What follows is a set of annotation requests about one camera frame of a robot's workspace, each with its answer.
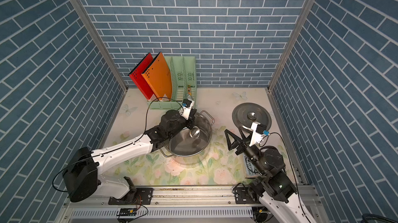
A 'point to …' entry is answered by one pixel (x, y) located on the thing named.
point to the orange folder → (158, 75)
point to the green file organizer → (183, 72)
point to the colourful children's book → (251, 170)
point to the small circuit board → (127, 212)
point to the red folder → (136, 75)
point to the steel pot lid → (245, 115)
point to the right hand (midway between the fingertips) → (233, 131)
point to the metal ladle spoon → (194, 132)
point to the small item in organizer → (189, 89)
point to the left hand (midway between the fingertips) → (199, 111)
